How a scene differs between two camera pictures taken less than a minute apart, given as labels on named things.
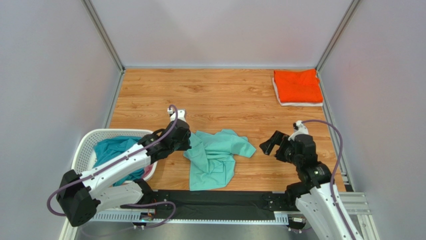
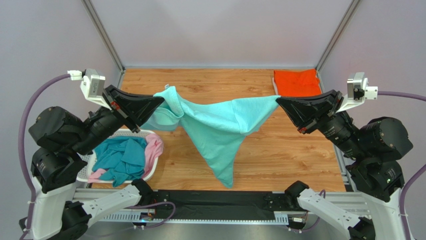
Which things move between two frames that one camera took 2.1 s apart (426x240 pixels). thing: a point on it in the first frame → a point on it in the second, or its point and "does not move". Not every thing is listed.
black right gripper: [279, 146] → [321, 111]
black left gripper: [186, 145] → [139, 107]
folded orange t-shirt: [298, 86] does not move
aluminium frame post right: [321, 62] does not move
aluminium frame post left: [101, 29] does not move
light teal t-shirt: [212, 157] → [217, 127]
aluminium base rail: [355, 202] does not move
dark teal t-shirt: [105, 149] does not move
